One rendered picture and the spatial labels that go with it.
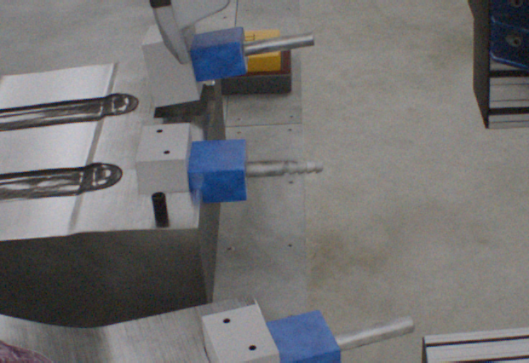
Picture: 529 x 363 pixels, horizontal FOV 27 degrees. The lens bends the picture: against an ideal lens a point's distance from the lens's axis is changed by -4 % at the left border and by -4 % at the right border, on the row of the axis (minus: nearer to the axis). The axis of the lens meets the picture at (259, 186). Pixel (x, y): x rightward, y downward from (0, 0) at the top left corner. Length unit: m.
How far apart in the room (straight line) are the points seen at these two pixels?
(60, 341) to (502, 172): 1.82
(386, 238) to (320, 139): 0.41
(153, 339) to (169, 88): 0.24
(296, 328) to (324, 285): 1.43
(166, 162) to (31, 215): 0.11
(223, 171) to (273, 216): 0.14
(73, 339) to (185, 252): 0.11
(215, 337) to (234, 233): 0.24
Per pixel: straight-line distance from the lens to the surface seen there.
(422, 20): 3.13
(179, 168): 0.79
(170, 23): 0.85
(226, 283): 0.86
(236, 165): 0.80
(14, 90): 0.99
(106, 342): 0.73
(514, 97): 1.17
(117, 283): 0.80
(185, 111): 0.95
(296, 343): 0.69
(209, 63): 0.88
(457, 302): 2.09
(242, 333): 0.68
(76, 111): 0.94
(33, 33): 1.30
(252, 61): 1.10
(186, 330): 0.73
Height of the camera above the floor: 1.33
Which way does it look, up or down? 33 degrees down
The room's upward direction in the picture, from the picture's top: 5 degrees counter-clockwise
